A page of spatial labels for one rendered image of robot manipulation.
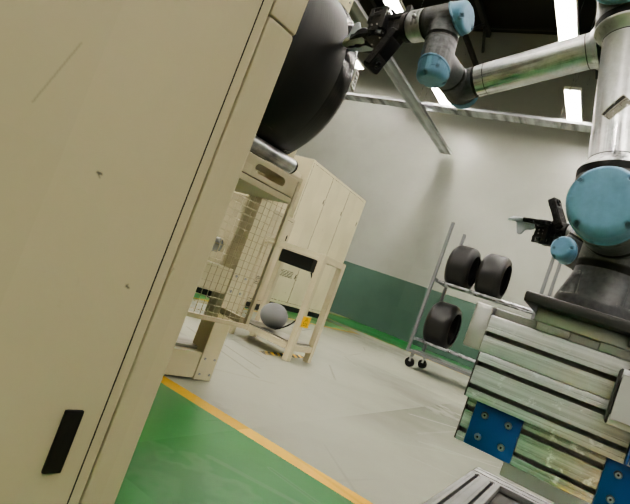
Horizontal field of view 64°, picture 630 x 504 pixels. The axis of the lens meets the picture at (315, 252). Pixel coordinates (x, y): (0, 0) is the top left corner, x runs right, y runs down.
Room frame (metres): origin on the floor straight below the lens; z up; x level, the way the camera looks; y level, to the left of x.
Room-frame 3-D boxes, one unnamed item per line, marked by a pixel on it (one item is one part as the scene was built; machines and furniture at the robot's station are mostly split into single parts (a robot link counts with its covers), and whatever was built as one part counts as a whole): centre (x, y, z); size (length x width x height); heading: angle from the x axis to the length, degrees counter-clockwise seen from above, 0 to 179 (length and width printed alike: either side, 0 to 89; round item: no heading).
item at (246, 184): (1.48, 0.38, 0.80); 0.37 x 0.36 x 0.02; 48
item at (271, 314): (3.88, 0.08, 0.40); 0.60 x 0.35 x 0.80; 59
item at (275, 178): (1.39, 0.27, 0.84); 0.36 x 0.09 x 0.06; 138
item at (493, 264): (6.30, -2.22, 0.96); 1.30 x 0.62 x 1.92; 57
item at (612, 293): (0.95, -0.54, 0.77); 0.15 x 0.15 x 0.10
